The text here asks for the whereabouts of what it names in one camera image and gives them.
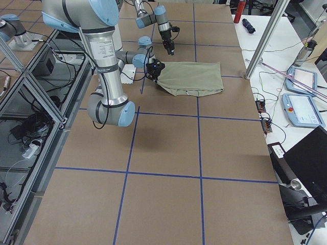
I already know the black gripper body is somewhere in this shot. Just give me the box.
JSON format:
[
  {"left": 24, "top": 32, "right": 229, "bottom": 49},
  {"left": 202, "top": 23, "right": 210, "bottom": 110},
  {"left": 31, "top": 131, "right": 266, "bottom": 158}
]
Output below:
[
  {"left": 146, "top": 59, "right": 165, "bottom": 82},
  {"left": 159, "top": 24, "right": 179, "bottom": 56}
]

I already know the light green long-sleeve shirt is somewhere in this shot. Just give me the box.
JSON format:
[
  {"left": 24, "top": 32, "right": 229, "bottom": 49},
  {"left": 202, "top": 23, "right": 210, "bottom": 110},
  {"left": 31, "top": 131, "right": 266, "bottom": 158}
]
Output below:
[{"left": 157, "top": 62, "right": 224, "bottom": 97}]

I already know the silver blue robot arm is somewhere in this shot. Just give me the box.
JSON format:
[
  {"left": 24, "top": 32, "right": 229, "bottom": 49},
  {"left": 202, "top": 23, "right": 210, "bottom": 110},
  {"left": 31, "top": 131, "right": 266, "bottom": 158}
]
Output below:
[
  {"left": 132, "top": 1, "right": 180, "bottom": 56},
  {"left": 42, "top": 1, "right": 135, "bottom": 127}
]

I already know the red cylinder bottle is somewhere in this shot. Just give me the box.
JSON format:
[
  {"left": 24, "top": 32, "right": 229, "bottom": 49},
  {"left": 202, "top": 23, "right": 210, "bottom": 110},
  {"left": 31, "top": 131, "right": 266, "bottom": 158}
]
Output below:
[{"left": 233, "top": 0, "right": 246, "bottom": 23}]

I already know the folded dark blue umbrella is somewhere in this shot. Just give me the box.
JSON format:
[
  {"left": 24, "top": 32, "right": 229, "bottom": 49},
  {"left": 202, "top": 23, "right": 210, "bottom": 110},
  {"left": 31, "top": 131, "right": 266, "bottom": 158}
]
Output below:
[{"left": 242, "top": 18, "right": 255, "bottom": 34}]

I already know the clear water bottle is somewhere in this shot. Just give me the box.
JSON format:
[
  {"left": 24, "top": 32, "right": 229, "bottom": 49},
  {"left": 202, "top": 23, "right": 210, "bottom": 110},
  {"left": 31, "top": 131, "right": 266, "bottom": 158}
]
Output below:
[{"left": 295, "top": 39, "right": 317, "bottom": 67}]

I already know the white power strip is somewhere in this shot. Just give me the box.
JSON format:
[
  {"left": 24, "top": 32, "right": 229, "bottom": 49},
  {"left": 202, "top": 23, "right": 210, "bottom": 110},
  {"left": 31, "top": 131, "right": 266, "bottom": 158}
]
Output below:
[{"left": 22, "top": 143, "right": 41, "bottom": 159}]

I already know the blue teach pendant far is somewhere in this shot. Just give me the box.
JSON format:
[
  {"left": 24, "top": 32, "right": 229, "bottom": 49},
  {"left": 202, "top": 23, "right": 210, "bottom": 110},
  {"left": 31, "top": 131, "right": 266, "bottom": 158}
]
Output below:
[{"left": 286, "top": 66, "right": 317, "bottom": 94}]

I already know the blue teach pendant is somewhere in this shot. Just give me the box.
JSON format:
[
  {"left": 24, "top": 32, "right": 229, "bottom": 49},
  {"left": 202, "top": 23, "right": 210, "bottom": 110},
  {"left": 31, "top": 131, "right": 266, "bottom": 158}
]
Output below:
[
  {"left": 286, "top": 66, "right": 317, "bottom": 94},
  {"left": 282, "top": 93, "right": 325, "bottom": 128}
]

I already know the blue teach pendant near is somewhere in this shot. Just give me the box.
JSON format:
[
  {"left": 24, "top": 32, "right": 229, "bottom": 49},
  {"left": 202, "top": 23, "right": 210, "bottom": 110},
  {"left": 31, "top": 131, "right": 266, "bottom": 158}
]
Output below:
[{"left": 282, "top": 93, "right": 325, "bottom": 128}]

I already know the black monitor with stand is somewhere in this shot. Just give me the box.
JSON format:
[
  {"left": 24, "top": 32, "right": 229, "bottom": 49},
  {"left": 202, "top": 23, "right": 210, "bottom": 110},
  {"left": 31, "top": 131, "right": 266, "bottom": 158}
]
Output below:
[{"left": 268, "top": 126, "right": 326, "bottom": 235}]

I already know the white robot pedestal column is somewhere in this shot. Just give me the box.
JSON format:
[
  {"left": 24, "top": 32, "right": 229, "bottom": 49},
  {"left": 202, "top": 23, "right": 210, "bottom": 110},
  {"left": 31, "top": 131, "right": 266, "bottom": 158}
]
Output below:
[{"left": 113, "top": 24, "right": 137, "bottom": 84}]

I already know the aluminium frame post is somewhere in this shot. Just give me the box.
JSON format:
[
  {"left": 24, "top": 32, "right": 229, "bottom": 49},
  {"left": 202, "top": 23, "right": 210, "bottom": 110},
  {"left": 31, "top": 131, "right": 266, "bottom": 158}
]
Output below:
[{"left": 245, "top": 0, "right": 290, "bottom": 80}]

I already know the aluminium frame rack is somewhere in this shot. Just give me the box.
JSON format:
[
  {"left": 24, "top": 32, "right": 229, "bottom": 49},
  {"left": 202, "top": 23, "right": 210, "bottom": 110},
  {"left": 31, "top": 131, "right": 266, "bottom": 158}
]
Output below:
[{"left": 1, "top": 31, "right": 91, "bottom": 244}]

